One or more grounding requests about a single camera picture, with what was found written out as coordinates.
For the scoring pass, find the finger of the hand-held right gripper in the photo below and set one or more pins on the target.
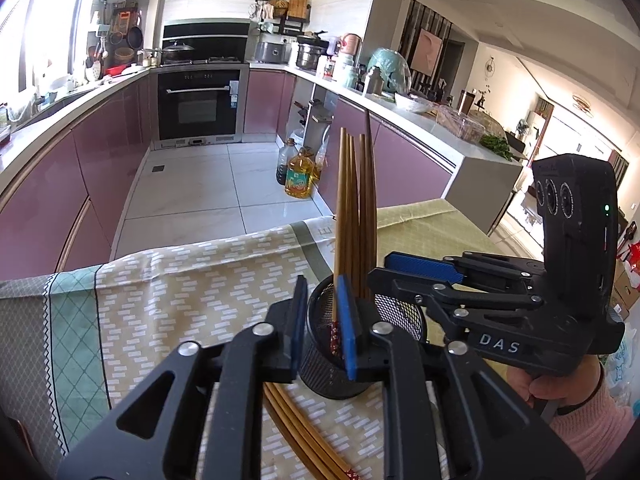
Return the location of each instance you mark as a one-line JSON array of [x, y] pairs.
[[425, 266], [440, 295]]

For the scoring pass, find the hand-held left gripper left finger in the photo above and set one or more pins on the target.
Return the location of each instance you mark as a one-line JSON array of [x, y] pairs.
[[300, 325]]

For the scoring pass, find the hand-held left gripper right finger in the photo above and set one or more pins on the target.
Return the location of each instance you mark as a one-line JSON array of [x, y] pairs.
[[346, 325]]

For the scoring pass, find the black mesh holder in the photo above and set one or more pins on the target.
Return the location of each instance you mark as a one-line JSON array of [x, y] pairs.
[[322, 370]]

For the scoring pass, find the bundle of wooden chopsticks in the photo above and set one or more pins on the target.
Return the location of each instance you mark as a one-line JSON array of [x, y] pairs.
[[367, 220]]

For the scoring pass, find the person's right forearm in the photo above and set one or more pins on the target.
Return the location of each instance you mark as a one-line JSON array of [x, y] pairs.
[[595, 435]]

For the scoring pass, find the person's right hand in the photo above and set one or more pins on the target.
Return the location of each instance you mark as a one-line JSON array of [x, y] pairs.
[[560, 390]]

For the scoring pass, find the pink base cabinets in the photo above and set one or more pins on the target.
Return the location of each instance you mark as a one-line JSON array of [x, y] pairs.
[[65, 175], [410, 170]]

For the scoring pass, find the patterned tablecloth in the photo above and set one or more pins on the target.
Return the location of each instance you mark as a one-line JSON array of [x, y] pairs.
[[175, 285]]

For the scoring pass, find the green leafy herbs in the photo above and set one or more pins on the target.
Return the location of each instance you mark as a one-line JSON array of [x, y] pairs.
[[497, 146]]

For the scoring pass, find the yellow oil bottle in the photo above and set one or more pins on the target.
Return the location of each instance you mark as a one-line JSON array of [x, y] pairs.
[[299, 177]]

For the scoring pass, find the clear plastic container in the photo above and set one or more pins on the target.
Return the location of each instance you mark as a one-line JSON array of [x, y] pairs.
[[460, 122]]

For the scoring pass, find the dark sauce bottle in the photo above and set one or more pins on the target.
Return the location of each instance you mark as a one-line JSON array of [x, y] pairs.
[[284, 167]]

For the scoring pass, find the white bowl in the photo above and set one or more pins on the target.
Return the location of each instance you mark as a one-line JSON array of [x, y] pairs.
[[412, 102]]

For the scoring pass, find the steel thermos bottle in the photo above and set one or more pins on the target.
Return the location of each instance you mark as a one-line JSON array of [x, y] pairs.
[[373, 82]]

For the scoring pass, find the green kitchen appliance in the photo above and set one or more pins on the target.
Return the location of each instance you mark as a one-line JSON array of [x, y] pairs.
[[392, 67]]

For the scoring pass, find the white canister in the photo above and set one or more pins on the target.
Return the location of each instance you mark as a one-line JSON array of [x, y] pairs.
[[345, 72]]

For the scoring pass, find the pink kettle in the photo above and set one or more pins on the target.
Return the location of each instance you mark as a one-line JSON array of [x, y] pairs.
[[351, 45]]

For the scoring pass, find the black built-in oven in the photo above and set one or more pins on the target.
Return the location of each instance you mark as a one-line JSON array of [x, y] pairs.
[[197, 110]]

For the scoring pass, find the steel stock pot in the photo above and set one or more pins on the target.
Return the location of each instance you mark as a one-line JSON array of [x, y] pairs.
[[310, 56]]

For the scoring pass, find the wooden cutting board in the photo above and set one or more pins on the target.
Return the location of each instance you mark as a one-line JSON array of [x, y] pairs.
[[298, 8]]

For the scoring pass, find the black wok with lid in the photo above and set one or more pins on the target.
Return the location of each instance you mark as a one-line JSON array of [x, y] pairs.
[[177, 54]]

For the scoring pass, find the black range hood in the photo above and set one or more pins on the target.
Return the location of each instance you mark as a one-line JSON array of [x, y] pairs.
[[210, 30]]

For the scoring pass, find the red basin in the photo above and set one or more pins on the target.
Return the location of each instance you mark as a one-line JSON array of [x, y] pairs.
[[117, 70]]

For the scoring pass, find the hanging frying pan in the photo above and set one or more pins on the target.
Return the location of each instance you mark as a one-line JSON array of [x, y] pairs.
[[135, 36]]

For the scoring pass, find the kitchen window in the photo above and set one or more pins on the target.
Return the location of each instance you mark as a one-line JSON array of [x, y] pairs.
[[45, 20]]

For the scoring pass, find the wall clock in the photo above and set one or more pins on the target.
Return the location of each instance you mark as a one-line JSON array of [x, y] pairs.
[[491, 67]]

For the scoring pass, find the framed wall picture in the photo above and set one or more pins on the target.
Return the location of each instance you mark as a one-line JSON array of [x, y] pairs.
[[428, 50]]

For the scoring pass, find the black wall rack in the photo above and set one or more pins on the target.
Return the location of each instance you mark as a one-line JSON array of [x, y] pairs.
[[280, 25]]

